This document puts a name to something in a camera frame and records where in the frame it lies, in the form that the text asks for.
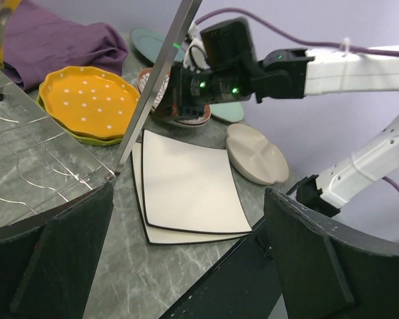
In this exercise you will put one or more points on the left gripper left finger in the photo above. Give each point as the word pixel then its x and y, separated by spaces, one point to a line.
pixel 48 261

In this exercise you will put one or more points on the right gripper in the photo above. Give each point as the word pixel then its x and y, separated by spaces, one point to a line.
pixel 189 92

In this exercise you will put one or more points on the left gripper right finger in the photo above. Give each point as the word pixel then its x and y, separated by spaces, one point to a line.
pixel 327 269

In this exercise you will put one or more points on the brown scale-pattern plate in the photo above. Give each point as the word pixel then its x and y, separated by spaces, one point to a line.
pixel 189 123

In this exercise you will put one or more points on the mint green flower plate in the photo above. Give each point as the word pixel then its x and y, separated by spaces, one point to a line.
pixel 229 112

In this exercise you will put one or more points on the white ribbed brown bowl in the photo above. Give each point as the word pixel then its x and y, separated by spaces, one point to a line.
pixel 142 79

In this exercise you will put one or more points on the white round plate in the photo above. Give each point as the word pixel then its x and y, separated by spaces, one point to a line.
pixel 254 156

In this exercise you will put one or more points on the large square plate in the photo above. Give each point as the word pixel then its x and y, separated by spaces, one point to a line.
pixel 156 236
pixel 189 188

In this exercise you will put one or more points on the orange dotted plate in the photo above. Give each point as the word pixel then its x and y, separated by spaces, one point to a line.
pixel 84 80

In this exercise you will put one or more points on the dark green round plate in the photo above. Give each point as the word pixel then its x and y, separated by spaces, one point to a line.
pixel 148 43

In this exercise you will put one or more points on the lime green dotted plate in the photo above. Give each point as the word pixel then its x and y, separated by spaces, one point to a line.
pixel 96 141

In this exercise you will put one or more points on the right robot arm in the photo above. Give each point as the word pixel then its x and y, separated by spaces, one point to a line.
pixel 313 70

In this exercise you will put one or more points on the black base beam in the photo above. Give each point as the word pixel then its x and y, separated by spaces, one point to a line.
pixel 243 283

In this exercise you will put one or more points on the purple cloth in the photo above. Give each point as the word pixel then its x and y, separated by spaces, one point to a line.
pixel 35 42

